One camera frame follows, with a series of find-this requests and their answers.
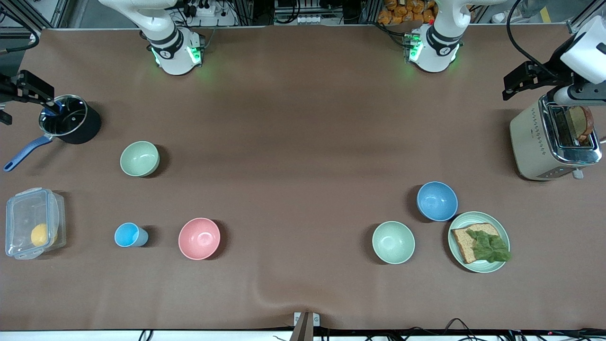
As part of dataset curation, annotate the black saucepan blue handle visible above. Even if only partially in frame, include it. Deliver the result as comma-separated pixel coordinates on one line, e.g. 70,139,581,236
4,95,101,172

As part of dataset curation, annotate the black looped floor cable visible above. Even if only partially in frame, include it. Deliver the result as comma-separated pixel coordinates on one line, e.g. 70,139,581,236
440,318,476,338

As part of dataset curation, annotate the beige chrome toaster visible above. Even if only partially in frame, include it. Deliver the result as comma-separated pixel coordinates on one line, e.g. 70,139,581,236
510,93,603,181

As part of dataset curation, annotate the aluminium frame post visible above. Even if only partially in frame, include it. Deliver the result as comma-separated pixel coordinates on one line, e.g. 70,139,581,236
568,0,606,34
0,0,64,30

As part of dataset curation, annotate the light blue cup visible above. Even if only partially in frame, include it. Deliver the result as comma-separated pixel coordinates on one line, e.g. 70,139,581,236
114,222,149,248

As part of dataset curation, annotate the pale green plate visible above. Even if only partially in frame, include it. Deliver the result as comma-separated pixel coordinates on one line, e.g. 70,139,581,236
447,211,511,274

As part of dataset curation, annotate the metal table edge bracket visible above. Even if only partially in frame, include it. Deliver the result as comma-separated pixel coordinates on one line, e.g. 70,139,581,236
294,312,320,341

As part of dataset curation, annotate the yellow lemon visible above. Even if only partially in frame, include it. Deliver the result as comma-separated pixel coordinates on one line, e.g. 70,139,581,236
31,223,58,247

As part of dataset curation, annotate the brown toast slice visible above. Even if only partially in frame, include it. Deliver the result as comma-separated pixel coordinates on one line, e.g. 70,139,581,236
568,105,595,143

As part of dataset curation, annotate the pink bowl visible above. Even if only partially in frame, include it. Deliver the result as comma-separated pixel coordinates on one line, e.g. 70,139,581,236
178,217,221,260

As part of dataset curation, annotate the green lettuce leaf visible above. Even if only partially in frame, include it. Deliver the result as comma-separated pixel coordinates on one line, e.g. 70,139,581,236
466,229,513,263

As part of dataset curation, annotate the glass lid blue knob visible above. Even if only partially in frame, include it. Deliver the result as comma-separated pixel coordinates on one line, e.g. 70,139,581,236
39,95,89,137

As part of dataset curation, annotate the pale green bowl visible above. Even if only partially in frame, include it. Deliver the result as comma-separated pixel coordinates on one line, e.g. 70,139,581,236
372,221,416,265
120,141,160,178

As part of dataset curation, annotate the brown table cloth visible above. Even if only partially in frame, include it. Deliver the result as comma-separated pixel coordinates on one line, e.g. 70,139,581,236
0,26,606,331

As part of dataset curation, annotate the wholemeal bread slice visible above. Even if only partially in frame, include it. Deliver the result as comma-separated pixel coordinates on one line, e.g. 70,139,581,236
451,223,502,264

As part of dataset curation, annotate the bag of orange snacks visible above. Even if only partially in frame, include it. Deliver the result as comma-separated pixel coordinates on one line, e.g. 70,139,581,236
378,0,437,25

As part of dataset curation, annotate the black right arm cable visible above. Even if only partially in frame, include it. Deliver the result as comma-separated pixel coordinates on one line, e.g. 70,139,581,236
0,31,41,54

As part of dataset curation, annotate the clear plastic lidded container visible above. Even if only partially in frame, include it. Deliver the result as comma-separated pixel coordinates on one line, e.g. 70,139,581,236
5,188,67,260

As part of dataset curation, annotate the blue bowl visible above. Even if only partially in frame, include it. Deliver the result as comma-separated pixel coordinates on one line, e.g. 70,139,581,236
417,181,459,222

